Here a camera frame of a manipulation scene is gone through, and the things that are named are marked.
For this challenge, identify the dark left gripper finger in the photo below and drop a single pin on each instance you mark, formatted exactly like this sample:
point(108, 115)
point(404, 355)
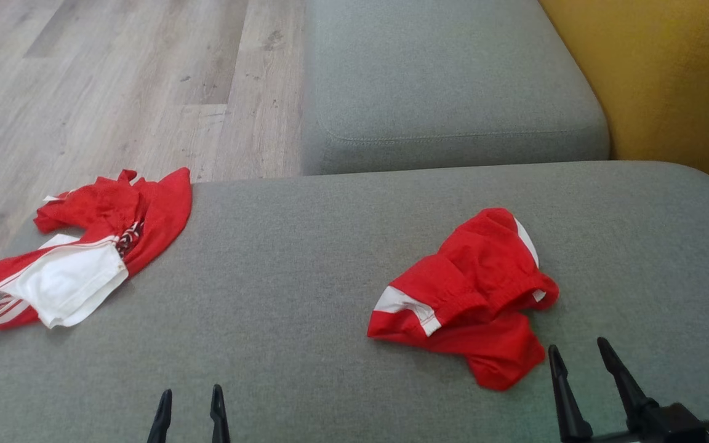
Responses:
point(219, 421)
point(161, 421)

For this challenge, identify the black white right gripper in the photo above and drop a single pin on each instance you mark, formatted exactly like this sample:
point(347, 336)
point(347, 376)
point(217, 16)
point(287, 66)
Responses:
point(674, 424)

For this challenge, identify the red white shorts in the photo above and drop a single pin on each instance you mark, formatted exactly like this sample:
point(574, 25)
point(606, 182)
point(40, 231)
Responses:
point(477, 277)

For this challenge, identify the red white basketball jersey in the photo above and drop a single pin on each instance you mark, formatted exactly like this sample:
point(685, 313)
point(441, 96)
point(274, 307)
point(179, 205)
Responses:
point(157, 209)

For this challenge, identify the grey sofa seat cushion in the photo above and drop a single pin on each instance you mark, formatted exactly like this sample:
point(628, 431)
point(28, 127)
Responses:
point(305, 295)

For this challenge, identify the mustard yellow pillow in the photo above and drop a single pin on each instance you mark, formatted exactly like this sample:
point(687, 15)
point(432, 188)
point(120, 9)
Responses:
point(668, 74)

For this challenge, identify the grey sofa chaise cushion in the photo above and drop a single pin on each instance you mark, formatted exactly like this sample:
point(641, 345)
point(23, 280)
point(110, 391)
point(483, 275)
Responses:
point(447, 80)

